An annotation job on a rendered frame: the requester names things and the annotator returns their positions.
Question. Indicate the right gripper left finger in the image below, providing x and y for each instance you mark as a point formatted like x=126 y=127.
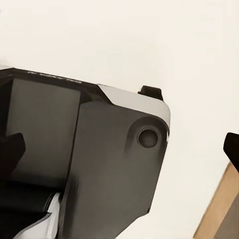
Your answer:
x=12 y=148

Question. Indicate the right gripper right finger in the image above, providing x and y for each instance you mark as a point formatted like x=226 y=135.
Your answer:
x=231 y=148

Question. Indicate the cabinet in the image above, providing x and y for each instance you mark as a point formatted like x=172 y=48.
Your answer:
x=229 y=228

